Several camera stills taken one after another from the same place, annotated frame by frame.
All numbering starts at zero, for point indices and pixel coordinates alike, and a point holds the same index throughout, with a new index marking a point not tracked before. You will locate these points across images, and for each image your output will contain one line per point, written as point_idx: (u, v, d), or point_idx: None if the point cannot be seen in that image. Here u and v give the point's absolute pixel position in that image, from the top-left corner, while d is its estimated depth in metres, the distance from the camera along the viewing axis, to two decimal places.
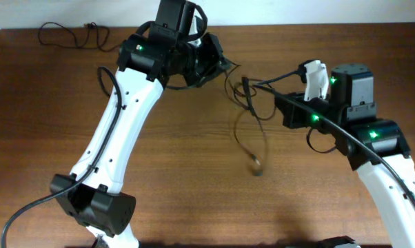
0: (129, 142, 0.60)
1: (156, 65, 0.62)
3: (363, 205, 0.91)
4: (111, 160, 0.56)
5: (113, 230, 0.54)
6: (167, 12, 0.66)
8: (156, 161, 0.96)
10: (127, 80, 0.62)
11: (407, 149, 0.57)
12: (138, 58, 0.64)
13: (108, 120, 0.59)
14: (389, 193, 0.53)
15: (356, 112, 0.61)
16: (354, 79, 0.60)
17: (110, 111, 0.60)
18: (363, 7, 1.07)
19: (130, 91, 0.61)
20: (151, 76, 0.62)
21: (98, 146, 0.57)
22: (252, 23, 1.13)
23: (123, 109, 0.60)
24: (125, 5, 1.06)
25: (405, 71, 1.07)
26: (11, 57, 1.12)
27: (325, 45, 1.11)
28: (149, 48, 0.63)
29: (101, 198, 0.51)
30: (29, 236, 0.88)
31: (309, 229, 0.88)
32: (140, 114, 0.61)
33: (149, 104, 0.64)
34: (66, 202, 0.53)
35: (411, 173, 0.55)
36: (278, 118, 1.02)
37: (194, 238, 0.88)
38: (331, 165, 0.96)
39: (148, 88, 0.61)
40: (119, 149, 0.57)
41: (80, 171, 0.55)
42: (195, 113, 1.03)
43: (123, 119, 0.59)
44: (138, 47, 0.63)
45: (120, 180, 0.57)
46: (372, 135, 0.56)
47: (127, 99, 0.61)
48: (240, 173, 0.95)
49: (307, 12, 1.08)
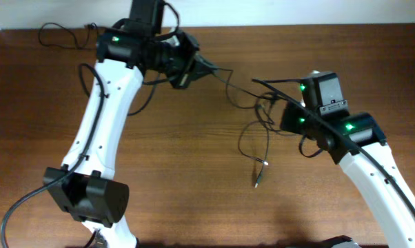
0: (116, 129, 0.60)
1: (136, 52, 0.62)
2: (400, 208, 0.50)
3: (362, 205, 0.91)
4: (100, 147, 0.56)
5: (111, 220, 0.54)
6: (140, 7, 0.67)
8: (156, 161, 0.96)
10: (109, 70, 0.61)
11: (383, 137, 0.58)
12: (115, 49, 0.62)
13: (92, 111, 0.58)
14: (370, 180, 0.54)
15: (328, 110, 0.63)
16: (320, 81, 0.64)
17: (93, 102, 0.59)
18: (363, 9, 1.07)
19: (112, 80, 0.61)
20: (129, 64, 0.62)
21: (86, 135, 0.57)
22: (251, 25, 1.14)
23: (106, 97, 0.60)
24: (125, 6, 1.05)
25: (405, 71, 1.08)
26: (12, 58, 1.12)
27: (324, 45, 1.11)
28: (125, 38, 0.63)
29: (95, 184, 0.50)
30: (29, 236, 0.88)
31: (309, 229, 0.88)
32: (124, 100, 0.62)
33: (132, 91, 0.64)
34: (61, 195, 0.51)
35: (390, 158, 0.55)
36: (278, 119, 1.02)
37: (194, 238, 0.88)
38: (330, 165, 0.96)
39: (129, 76, 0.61)
40: (108, 136, 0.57)
41: (69, 162, 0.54)
42: (195, 114, 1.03)
43: (108, 107, 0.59)
44: (114, 38, 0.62)
45: (112, 167, 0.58)
46: (348, 127, 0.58)
47: (110, 87, 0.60)
48: (240, 174, 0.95)
49: (307, 12, 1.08)
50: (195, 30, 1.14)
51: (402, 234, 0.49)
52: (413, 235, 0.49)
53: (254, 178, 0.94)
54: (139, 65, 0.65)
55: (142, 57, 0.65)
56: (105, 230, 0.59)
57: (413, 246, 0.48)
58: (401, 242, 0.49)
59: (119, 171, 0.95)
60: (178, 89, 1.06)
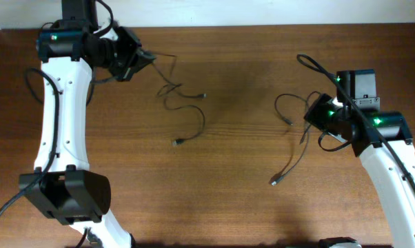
0: (79, 122, 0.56)
1: (78, 45, 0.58)
2: (412, 205, 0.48)
3: (363, 205, 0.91)
4: (67, 141, 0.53)
5: (100, 212, 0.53)
6: (72, 4, 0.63)
8: (156, 161, 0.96)
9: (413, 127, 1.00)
10: (55, 67, 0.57)
11: (409, 136, 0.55)
12: (58, 48, 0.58)
13: (49, 111, 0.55)
14: (388, 174, 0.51)
15: (360, 104, 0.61)
16: (357, 75, 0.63)
17: (49, 103, 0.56)
18: (364, 9, 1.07)
19: (61, 76, 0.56)
20: (74, 57, 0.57)
21: (50, 133, 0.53)
22: (252, 24, 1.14)
23: (60, 94, 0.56)
24: (125, 6, 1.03)
25: (404, 72, 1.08)
26: (11, 57, 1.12)
27: (325, 45, 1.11)
28: (64, 34, 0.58)
29: (72, 178, 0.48)
30: (29, 236, 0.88)
31: (309, 229, 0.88)
32: (81, 92, 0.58)
33: (85, 82, 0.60)
34: (41, 198, 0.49)
35: (411, 158, 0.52)
36: (278, 118, 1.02)
37: (194, 237, 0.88)
38: (331, 165, 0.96)
39: (78, 67, 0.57)
40: (73, 129, 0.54)
41: (41, 164, 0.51)
42: (195, 113, 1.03)
43: (65, 102, 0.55)
44: (52, 36, 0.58)
45: (85, 159, 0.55)
46: (376, 121, 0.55)
47: (62, 83, 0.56)
48: (240, 174, 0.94)
49: (307, 12, 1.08)
50: (196, 30, 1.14)
51: (409, 230, 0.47)
52: None
53: (276, 177, 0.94)
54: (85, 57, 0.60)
55: (87, 48, 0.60)
56: (99, 227, 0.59)
57: None
58: (405, 239, 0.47)
59: (119, 170, 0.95)
60: (178, 89, 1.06)
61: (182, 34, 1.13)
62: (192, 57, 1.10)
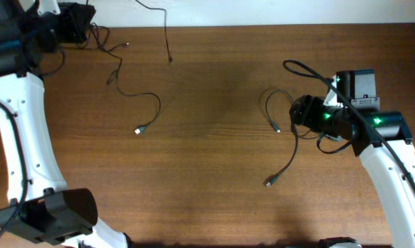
0: (44, 142, 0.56)
1: (21, 59, 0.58)
2: (413, 206, 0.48)
3: (363, 205, 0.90)
4: (38, 164, 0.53)
5: (88, 225, 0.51)
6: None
8: (156, 161, 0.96)
9: (413, 126, 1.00)
10: (4, 89, 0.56)
11: (409, 136, 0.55)
12: None
13: (9, 136, 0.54)
14: (387, 174, 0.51)
15: (360, 104, 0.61)
16: (357, 74, 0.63)
17: (7, 129, 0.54)
18: (363, 7, 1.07)
19: (11, 96, 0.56)
20: (21, 72, 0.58)
21: (16, 162, 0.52)
22: (251, 23, 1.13)
23: (15, 116, 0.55)
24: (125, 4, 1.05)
25: (404, 71, 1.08)
26: None
27: (325, 45, 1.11)
28: (1, 49, 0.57)
29: (50, 200, 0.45)
30: None
31: (309, 229, 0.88)
32: (36, 111, 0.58)
33: (38, 102, 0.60)
34: (25, 227, 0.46)
35: (411, 158, 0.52)
36: (278, 118, 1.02)
37: (194, 238, 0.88)
38: (331, 165, 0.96)
39: (25, 84, 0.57)
40: (38, 151, 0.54)
41: (14, 195, 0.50)
42: (195, 113, 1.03)
43: (24, 125, 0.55)
44: None
45: (61, 178, 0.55)
46: (376, 121, 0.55)
47: (14, 105, 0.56)
48: (240, 174, 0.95)
49: (307, 11, 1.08)
50: (196, 29, 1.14)
51: (409, 230, 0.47)
52: None
53: (269, 178, 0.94)
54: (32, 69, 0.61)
55: (30, 60, 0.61)
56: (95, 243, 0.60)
57: None
58: (405, 238, 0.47)
59: (119, 170, 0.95)
60: (178, 89, 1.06)
61: (182, 34, 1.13)
62: (191, 57, 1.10)
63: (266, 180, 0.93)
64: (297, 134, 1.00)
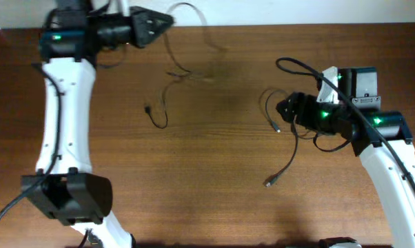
0: (82, 127, 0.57)
1: (81, 45, 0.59)
2: (413, 206, 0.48)
3: (363, 205, 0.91)
4: (70, 143, 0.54)
5: (100, 214, 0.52)
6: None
8: (156, 160, 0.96)
9: (413, 126, 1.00)
10: (59, 68, 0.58)
11: (409, 136, 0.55)
12: (61, 48, 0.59)
13: (52, 111, 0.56)
14: (388, 174, 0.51)
15: (360, 103, 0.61)
16: (359, 73, 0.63)
17: (51, 105, 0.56)
18: (363, 7, 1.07)
19: (64, 77, 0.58)
20: (76, 58, 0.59)
21: (53, 136, 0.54)
22: (252, 23, 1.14)
23: (62, 95, 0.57)
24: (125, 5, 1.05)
25: (405, 71, 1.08)
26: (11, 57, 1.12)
27: (325, 45, 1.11)
28: (66, 34, 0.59)
29: (74, 180, 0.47)
30: (29, 236, 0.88)
31: (309, 229, 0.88)
32: (83, 93, 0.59)
33: (87, 84, 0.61)
34: (45, 201, 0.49)
35: (411, 158, 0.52)
36: (278, 118, 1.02)
37: (194, 237, 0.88)
38: (331, 165, 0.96)
39: (79, 67, 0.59)
40: (75, 132, 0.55)
41: (43, 167, 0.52)
42: (195, 113, 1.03)
43: (67, 102, 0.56)
44: (54, 36, 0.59)
45: (88, 161, 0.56)
46: (376, 121, 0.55)
47: (65, 85, 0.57)
48: (240, 173, 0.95)
49: (307, 11, 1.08)
50: (196, 29, 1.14)
51: (409, 229, 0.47)
52: None
53: (269, 178, 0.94)
54: (87, 58, 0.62)
55: (89, 48, 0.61)
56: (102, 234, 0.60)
57: None
58: (405, 238, 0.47)
59: (119, 170, 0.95)
60: (178, 89, 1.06)
61: (183, 34, 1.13)
62: (192, 57, 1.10)
63: (266, 180, 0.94)
64: (297, 134, 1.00)
